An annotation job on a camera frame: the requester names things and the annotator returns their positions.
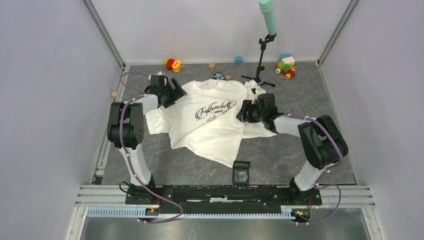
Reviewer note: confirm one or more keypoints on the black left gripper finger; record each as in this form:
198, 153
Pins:
178, 91
169, 100

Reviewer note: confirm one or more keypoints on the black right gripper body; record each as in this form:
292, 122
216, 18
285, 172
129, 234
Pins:
257, 115

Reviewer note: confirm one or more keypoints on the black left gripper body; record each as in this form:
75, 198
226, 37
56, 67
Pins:
166, 90

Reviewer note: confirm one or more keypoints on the white floral t-shirt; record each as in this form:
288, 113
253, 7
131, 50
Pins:
204, 120

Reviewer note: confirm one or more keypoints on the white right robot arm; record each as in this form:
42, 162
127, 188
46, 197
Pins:
323, 145

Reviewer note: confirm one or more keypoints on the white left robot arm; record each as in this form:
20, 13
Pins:
126, 128

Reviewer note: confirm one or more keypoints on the black brooch box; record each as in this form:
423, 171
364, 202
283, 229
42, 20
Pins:
240, 166

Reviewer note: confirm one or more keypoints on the tan wooden cube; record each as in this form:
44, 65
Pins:
211, 67

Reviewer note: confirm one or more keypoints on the black blue robot toy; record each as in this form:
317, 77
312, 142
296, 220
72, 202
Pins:
218, 75

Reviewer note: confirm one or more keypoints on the colourful brick toy car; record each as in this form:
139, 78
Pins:
286, 67

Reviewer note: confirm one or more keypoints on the blue round block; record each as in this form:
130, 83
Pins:
238, 59

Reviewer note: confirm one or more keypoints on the black tripod stand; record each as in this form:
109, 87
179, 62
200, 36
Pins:
263, 45

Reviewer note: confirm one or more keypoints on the teal foam microphone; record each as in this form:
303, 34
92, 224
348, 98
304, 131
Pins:
266, 7

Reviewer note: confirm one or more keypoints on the red yellow green ring toy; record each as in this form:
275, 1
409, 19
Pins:
172, 65

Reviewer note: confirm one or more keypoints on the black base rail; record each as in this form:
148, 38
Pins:
223, 199

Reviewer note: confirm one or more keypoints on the white slotted cable duct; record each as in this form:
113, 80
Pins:
149, 213

